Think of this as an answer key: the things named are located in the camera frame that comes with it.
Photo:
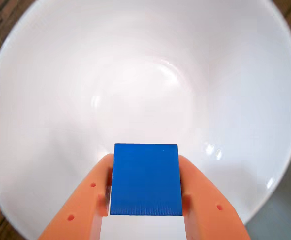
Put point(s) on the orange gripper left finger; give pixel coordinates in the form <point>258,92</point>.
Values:
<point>83,200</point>

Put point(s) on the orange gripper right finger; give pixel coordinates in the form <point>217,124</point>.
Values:
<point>208,207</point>

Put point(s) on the blue cube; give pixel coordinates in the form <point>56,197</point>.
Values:
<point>146,180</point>

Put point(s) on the white bowl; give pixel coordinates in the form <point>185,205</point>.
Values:
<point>135,75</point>

